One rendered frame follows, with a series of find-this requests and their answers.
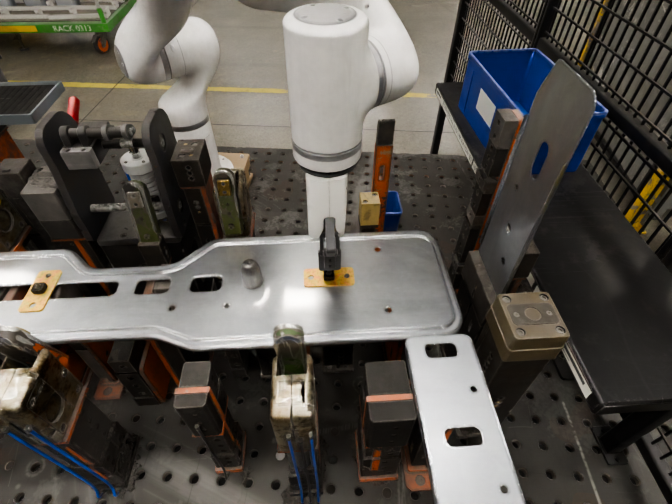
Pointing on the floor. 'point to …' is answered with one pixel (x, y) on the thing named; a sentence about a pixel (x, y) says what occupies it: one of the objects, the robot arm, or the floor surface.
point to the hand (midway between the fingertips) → (328, 241)
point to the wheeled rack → (107, 17)
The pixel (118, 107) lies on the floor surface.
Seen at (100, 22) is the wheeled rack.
